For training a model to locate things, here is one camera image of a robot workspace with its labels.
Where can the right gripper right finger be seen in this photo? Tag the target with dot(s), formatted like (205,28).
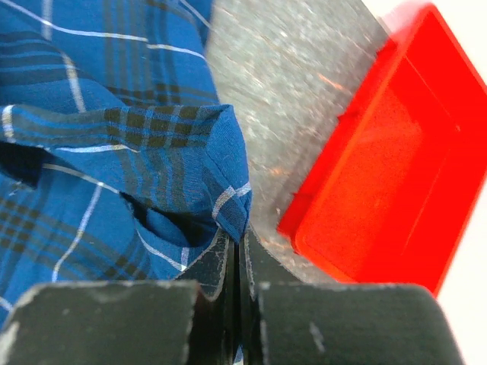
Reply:
(287,321)

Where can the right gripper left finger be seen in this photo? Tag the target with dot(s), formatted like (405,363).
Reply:
(188,320)

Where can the red plastic bin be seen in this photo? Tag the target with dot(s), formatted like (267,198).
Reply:
(389,197)

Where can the blue plaid shirt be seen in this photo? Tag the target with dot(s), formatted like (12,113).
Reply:
(118,160)

